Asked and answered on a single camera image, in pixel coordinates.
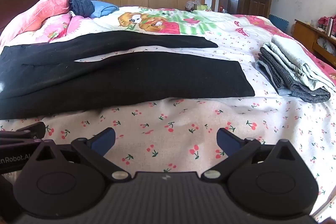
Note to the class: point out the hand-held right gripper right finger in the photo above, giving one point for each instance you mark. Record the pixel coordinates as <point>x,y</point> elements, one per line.
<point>227,140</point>

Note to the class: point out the stack of folded clothes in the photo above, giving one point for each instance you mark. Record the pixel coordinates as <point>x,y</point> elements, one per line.
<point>296,61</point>

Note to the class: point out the blue foam mat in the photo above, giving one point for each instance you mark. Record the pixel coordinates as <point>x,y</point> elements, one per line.
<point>278,24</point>

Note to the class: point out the wooden nightstand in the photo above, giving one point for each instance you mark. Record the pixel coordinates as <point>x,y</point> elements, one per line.
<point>304,35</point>

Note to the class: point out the pink strawberry print quilt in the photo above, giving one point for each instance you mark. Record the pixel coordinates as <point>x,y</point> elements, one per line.
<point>58,25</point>

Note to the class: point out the grey folded pants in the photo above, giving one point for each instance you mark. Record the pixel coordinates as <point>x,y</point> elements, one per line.
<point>282,74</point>

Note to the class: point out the red cloth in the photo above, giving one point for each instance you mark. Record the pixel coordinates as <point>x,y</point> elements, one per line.
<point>324,21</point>

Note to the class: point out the blue cloth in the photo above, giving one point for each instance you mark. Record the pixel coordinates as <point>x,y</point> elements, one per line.
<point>101,8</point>

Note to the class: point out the pink pillow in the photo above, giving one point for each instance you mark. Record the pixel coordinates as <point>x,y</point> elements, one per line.
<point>44,10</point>

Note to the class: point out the metal thermos bottle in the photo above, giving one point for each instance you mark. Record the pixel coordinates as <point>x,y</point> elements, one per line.
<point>330,27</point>

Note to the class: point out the clear plastic bags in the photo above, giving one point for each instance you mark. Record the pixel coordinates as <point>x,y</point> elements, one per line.
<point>195,5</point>

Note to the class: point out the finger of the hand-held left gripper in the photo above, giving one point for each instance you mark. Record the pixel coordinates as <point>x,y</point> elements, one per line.
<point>31,129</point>

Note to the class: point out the black pants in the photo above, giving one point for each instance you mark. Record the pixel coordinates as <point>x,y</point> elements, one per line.
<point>131,77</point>

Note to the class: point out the dark navy knitted garment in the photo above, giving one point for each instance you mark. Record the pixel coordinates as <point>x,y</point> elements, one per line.
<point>78,3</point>

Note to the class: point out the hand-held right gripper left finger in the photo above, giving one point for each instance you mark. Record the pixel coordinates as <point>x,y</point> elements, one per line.
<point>105,139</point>

